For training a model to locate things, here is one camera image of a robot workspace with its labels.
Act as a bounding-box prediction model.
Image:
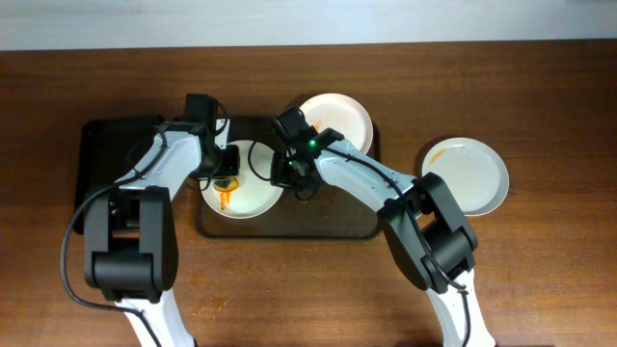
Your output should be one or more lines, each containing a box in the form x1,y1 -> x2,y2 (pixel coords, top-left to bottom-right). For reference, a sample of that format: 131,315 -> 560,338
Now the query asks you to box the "orange green sponge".
213,176 -> 239,193

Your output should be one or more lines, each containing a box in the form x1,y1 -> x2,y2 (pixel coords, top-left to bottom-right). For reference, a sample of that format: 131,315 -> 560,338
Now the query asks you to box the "white plate with sauce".
201,140 -> 282,219

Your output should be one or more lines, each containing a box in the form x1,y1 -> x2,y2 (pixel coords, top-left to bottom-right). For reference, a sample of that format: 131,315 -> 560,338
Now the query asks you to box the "cream plate with sauce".
300,93 -> 374,154

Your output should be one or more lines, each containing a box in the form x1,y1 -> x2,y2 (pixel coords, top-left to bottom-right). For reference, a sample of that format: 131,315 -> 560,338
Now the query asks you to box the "white plate sauce streak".
421,137 -> 510,217

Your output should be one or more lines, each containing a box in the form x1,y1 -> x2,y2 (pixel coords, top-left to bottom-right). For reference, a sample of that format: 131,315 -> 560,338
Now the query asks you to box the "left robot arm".
84,120 -> 239,346

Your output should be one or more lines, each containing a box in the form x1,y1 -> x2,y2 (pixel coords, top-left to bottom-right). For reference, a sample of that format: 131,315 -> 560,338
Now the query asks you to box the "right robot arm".
271,127 -> 496,346

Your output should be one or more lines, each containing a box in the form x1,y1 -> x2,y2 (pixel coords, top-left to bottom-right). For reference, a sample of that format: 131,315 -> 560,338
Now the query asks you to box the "black sponge tray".
74,115 -> 164,206

